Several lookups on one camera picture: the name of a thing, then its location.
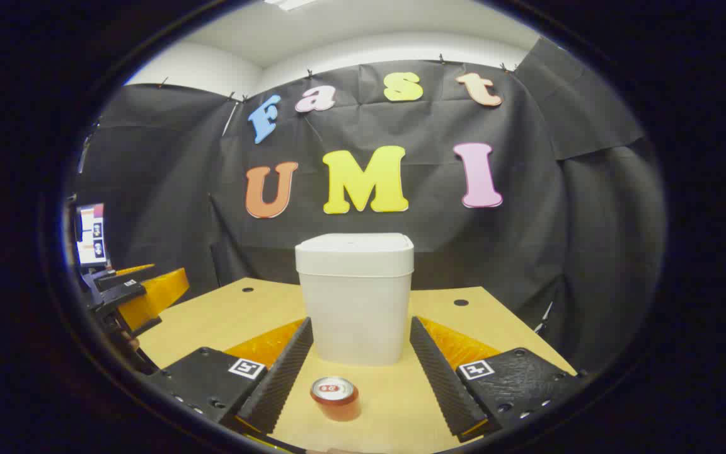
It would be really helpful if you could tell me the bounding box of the white desktop garbage bin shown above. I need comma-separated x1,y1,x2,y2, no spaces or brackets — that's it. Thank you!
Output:
295,233,415,367

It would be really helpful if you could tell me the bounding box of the computer monitor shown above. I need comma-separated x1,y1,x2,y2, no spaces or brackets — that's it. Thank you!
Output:
75,203,110,269

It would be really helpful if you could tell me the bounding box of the black backdrop cloth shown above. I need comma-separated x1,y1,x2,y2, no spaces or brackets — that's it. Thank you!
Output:
73,37,665,373

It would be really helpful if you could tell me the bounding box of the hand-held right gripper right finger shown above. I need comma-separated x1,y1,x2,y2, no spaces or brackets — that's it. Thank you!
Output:
409,317,584,443

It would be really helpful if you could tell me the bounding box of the red pop can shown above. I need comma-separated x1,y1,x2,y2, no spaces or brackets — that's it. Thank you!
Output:
310,376,362,422

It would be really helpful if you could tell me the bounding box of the wooden desktop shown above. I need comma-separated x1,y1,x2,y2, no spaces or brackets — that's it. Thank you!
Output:
138,277,578,454

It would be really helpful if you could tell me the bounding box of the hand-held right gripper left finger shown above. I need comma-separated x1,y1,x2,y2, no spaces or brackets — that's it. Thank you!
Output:
149,317,315,437

